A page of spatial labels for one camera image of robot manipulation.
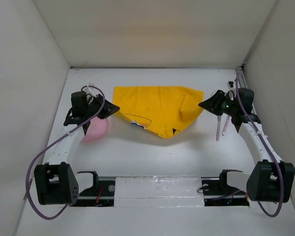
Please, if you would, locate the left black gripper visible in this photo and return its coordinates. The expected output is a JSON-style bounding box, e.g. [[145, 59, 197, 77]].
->
[[85, 94, 119, 119]]

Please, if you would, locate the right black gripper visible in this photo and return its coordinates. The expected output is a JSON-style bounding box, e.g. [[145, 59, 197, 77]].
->
[[198, 89, 238, 116]]

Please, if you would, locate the pink round plate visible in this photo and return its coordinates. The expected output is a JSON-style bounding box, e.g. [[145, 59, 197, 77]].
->
[[82, 117, 109, 143]]

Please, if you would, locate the yellow cartoon print cloth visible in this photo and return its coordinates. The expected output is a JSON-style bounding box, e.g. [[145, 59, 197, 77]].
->
[[113, 86, 204, 139]]

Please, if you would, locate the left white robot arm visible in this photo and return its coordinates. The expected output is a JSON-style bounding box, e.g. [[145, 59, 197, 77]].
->
[[34, 90, 120, 205]]

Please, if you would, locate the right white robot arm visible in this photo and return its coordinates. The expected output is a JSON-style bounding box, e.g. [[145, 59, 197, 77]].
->
[[199, 88, 295, 203]]

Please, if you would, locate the knife with pink handle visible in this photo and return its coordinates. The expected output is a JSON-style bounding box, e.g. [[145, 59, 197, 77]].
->
[[216, 116, 221, 141]]

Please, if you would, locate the fork with pink handle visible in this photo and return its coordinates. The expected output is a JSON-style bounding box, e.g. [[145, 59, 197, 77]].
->
[[222, 116, 231, 136]]

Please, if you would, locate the aluminium side rail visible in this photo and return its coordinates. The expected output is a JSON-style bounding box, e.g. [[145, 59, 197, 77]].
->
[[235, 66, 255, 114]]

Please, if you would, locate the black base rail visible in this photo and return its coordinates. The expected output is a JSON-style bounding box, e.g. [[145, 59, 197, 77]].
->
[[75, 177, 250, 208]]

